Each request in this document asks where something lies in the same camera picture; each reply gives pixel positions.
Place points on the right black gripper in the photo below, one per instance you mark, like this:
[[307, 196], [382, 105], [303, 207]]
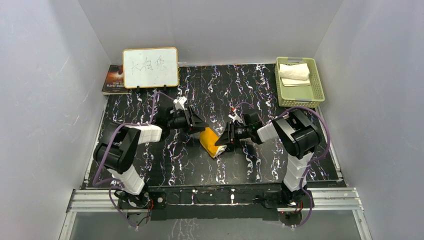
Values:
[[228, 136]]

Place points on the yellow brown towel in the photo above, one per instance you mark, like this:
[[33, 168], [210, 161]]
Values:
[[207, 139]]

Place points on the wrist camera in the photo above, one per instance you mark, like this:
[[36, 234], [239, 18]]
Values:
[[179, 103], [233, 115]]

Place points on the green plastic basket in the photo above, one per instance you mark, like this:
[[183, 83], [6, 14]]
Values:
[[308, 96]]

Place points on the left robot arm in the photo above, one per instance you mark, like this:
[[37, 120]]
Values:
[[117, 147]]

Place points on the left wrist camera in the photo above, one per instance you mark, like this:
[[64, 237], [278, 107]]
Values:
[[179, 103]]

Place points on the dark book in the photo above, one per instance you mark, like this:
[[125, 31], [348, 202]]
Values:
[[114, 81]]

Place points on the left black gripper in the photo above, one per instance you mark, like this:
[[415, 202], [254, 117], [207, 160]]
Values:
[[193, 123]]

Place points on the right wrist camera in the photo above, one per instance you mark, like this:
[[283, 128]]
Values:
[[233, 115]]

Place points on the aluminium rail frame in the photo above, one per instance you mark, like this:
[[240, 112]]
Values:
[[328, 199]]

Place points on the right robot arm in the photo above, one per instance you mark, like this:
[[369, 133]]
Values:
[[298, 135]]

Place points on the whiteboard with yellow frame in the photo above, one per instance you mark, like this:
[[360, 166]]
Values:
[[150, 67]]

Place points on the white towel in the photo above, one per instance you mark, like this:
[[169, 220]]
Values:
[[294, 75]]

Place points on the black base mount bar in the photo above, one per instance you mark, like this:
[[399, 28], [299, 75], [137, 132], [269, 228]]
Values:
[[266, 201]]

